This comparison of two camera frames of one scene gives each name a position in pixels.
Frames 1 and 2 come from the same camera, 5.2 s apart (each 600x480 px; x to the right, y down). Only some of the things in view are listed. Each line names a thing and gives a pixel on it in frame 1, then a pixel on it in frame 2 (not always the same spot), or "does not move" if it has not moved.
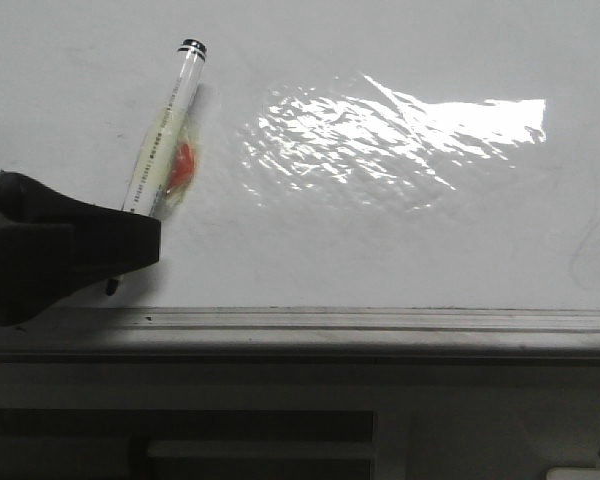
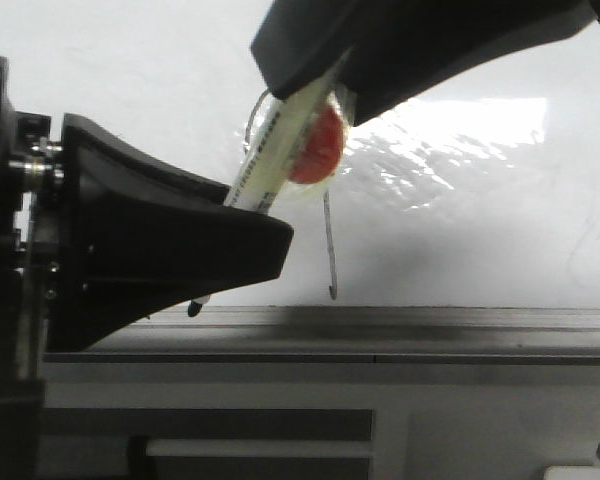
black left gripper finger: [38, 246] to [135, 241]
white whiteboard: [350, 154] does not move
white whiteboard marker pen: [165, 174] to [289, 129]
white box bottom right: [582, 473] does not move
